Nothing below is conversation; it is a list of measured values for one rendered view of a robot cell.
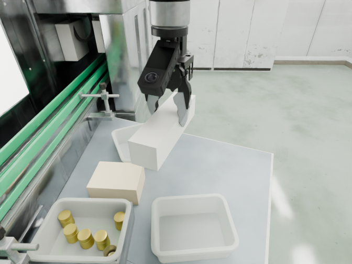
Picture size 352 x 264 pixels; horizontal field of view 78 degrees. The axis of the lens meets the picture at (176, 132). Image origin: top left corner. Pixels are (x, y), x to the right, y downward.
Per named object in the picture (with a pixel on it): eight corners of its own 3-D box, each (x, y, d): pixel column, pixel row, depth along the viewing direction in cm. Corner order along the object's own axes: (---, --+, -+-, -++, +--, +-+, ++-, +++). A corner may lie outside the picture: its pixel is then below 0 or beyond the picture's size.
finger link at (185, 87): (196, 106, 48) (186, 66, 44) (193, 109, 46) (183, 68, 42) (176, 107, 50) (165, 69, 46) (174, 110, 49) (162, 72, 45)
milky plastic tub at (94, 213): (65, 214, 69) (56, 196, 64) (135, 216, 69) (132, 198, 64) (34, 276, 55) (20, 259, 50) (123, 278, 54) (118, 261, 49)
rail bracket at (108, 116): (90, 125, 105) (78, 80, 92) (125, 125, 105) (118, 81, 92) (87, 131, 101) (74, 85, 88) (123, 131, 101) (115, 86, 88)
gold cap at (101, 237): (111, 238, 61) (109, 229, 59) (108, 251, 58) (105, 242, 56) (99, 237, 61) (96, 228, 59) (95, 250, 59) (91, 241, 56)
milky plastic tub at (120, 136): (149, 136, 106) (147, 121, 101) (167, 165, 89) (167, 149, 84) (113, 146, 100) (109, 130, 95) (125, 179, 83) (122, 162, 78)
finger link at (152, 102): (163, 111, 57) (172, 81, 51) (153, 123, 53) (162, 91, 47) (153, 107, 58) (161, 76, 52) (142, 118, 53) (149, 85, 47)
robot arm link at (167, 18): (182, 2, 35) (137, 0, 38) (181, 33, 38) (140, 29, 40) (196, -1, 41) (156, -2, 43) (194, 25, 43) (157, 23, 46)
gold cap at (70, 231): (82, 231, 63) (78, 222, 60) (77, 244, 60) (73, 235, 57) (70, 231, 63) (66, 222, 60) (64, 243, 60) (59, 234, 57)
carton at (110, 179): (103, 175, 83) (99, 161, 79) (145, 178, 82) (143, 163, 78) (91, 202, 73) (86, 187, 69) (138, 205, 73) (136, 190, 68)
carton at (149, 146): (194, 114, 62) (195, 95, 59) (157, 171, 44) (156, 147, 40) (174, 110, 64) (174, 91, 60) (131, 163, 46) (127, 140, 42)
